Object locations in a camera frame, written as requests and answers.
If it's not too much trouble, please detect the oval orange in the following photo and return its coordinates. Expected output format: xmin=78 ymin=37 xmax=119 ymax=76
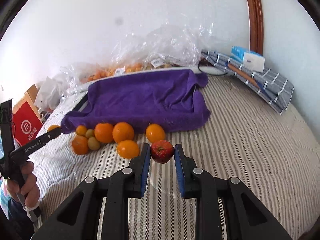
xmin=117 ymin=140 xmax=140 ymax=159

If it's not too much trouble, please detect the small red tomato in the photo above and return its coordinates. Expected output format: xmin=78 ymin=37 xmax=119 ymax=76
xmin=151 ymin=140 xmax=175 ymax=164

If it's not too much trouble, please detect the person's left hand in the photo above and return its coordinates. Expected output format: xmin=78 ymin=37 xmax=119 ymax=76
xmin=6 ymin=161 xmax=40 ymax=208

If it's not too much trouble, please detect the red paper shopping bag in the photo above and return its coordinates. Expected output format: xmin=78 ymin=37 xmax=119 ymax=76
xmin=13 ymin=102 xmax=43 ymax=146

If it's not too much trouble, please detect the white plastic bag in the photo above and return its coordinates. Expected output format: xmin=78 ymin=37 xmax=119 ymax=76
xmin=34 ymin=73 xmax=68 ymax=112

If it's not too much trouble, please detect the small green fruit lower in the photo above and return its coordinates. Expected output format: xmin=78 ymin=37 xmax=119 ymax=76
xmin=87 ymin=137 xmax=101 ymax=151

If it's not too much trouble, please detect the small green fruit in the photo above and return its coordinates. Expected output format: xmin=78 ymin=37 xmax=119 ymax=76
xmin=87 ymin=137 xmax=101 ymax=151
xmin=85 ymin=129 xmax=94 ymax=139

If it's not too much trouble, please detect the small orange upper left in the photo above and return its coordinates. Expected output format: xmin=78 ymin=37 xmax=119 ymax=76
xmin=75 ymin=125 xmax=87 ymax=137

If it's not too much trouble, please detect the striped quilted mattress cover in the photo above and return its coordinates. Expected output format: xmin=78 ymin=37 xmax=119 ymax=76
xmin=30 ymin=76 xmax=319 ymax=239

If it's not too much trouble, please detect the small green fruit upper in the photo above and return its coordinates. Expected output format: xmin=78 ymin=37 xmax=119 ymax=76
xmin=85 ymin=129 xmax=94 ymax=139

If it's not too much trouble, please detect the large round orange left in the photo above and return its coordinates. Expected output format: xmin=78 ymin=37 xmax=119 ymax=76
xmin=94 ymin=123 xmax=114 ymax=144

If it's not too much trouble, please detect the large round orange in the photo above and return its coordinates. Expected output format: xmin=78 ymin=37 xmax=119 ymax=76
xmin=94 ymin=123 xmax=114 ymax=144
xmin=112 ymin=122 xmax=135 ymax=143

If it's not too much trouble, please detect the large round orange right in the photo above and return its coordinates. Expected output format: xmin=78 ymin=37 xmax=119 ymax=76
xmin=112 ymin=122 xmax=135 ymax=143

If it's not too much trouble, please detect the folded grey checked cloth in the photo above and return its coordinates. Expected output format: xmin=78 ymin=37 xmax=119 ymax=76
xmin=201 ymin=50 xmax=295 ymax=114

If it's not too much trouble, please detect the purple towel over tray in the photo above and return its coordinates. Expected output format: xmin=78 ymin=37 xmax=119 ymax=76
xmin=61 ymin=69 xmax=210 ymax=134

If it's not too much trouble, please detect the blue white tissue pack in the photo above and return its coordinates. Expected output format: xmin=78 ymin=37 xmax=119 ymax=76
xmin=231 ymin=46 xmax=265 ymax=73

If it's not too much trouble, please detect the clear plastic fruit bag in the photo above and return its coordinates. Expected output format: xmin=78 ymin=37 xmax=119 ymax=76
xmin=58 ymin=24 xmax=213 ymax=99

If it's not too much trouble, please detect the black cable loop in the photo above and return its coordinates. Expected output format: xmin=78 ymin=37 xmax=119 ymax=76
xmin=197 ymin=60 xmax=229 ymax=77

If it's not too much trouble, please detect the brown wooden door frame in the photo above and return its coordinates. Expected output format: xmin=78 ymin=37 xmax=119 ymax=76
xmin=247 ymin=0 xmax=264 ymax=55

